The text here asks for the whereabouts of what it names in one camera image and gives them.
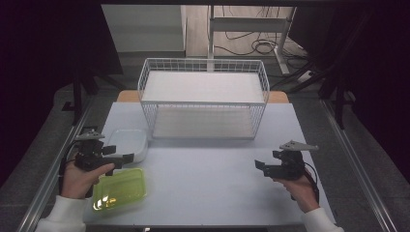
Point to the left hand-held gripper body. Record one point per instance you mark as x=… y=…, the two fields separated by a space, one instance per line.
x=90 y=158

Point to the black stand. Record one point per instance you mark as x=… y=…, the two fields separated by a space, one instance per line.
x=77 y=96
x=335 y=80

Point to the wooden board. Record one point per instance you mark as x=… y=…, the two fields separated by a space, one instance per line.
x=127 y=96

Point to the green plastic container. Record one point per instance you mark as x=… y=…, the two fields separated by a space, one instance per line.
x=124 y=190

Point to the white desk frame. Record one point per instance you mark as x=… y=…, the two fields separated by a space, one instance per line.
x=248 y=24

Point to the white cabinet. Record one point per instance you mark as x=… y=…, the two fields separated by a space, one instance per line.
x=145 y=27

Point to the white plastic container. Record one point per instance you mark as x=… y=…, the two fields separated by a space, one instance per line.
x=129 y=143

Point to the person's right hand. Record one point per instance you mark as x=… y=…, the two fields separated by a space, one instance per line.
x=303 y=193

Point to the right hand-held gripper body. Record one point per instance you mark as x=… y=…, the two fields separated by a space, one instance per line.
x=288 y=167

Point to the white power strip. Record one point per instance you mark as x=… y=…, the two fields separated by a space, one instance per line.
x=306 y=76

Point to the metal rail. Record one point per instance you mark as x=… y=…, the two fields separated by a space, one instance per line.
x=51 y=174
x=357 y=164

